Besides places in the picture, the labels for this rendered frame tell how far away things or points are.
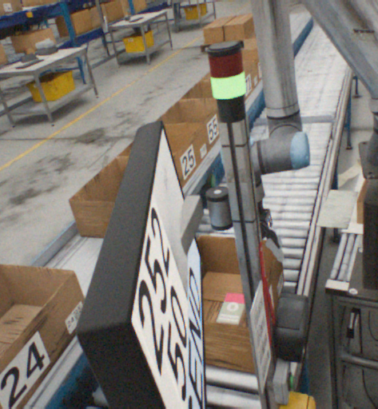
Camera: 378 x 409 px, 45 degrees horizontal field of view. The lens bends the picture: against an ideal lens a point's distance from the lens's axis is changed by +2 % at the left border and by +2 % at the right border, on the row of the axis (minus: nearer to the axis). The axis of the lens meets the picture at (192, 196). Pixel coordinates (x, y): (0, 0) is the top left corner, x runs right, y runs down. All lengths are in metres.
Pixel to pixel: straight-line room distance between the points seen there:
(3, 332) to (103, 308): 1.15
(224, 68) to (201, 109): 2.00
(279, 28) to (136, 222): 0.78
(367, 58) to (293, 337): 0.59
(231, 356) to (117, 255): 0.92
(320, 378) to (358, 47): 1.62
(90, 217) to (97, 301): 1.37
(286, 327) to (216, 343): 0.36
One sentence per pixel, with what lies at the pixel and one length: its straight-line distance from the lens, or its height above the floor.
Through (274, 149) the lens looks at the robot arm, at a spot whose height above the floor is 1.34.
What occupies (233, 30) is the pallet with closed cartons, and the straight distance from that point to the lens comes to 9.32.
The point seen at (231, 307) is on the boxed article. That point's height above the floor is 0.79.
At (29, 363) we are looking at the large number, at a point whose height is 0.96.
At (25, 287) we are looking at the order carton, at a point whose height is 0.97.
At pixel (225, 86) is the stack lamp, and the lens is 0.68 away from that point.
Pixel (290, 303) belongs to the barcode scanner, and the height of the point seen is 1.09.
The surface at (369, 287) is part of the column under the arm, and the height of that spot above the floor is 0.77.
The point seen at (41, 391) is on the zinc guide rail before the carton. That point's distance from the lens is 1.29.
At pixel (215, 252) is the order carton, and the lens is 1.60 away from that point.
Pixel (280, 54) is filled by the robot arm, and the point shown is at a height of 1.53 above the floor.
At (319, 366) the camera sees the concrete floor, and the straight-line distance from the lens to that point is 2.34.
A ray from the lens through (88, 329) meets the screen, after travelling 0.37.
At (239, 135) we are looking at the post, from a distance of 0.71.
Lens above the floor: 1.79
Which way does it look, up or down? 28 degrees down
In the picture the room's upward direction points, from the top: 11 degrees counter-clockwise
